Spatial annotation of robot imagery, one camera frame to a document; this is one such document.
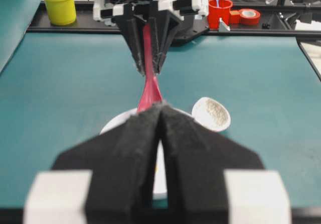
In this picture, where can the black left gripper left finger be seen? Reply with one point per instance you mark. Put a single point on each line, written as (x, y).
(101, 180)

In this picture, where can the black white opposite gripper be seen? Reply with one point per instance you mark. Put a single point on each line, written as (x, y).
(165, 17)

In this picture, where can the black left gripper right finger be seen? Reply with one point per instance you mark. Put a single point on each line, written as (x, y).
(212, 179)

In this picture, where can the red plastic spoon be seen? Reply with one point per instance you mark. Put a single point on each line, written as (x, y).
(151, 92)

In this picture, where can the white round bowl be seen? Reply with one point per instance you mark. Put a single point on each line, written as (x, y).
(160, 191)

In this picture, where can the white tilted small bowl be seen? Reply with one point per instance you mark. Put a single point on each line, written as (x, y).
(211, 114)

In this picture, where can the red plastic cup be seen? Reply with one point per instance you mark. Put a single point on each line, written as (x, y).
(217, 11)

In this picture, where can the yellow stacked cups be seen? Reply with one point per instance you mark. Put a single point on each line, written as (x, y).
(61, 12)

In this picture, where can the green table mat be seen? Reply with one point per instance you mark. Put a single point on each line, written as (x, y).
(59, 90)

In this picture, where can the red tape roll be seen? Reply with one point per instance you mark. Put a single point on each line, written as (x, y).
(248, 17)

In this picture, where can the black table frame rail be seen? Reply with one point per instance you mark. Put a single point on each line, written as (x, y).
(275, 21)

